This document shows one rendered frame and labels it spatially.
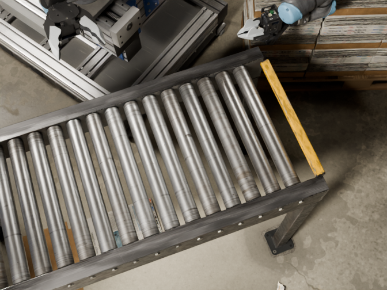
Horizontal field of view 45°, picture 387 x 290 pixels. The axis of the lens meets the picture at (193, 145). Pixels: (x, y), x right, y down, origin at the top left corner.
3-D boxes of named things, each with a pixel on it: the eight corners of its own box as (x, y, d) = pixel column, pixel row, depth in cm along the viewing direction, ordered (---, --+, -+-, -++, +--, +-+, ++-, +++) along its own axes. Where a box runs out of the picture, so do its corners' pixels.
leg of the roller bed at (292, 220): (282, 232, 215) (313, 186, 152) (287, 244, 213) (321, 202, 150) (270, 236, 214) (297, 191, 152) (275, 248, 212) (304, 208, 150)
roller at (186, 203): (148, 100, 160) (158, 92, 157) (194, 228, 142) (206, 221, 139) (137, 99, 156) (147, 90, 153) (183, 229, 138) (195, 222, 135)
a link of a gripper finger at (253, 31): (238, 27, 161) (262, 19, 162) (237, 37, 167) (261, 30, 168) (241, 34, 160) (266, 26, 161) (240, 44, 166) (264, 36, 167)
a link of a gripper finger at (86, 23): (114, 49, 117) (86, 30, 118) (113, 33, 111) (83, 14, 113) (106, 57, 115) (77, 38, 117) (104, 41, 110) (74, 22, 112)
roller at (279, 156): (243, 68, 163) (245, 60, 158) (301, 189, 145) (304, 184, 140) (230, 73, 162) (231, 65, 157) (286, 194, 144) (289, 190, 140)
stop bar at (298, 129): (268, 61, 158) (269, 58, 156) (325, 174, 141) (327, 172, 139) (259, 64, 157) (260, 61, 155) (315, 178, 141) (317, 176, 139)
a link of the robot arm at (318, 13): (330, -14, 166) (325, 2, 174) (302, -5, 164) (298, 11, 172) (340, 3, 163) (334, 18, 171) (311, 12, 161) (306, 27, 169)
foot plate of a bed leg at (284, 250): (285, 221, 217) (286, 220, 216) (299, 250, 211) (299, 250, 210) (259, 231, 215) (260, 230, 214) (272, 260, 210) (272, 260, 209)
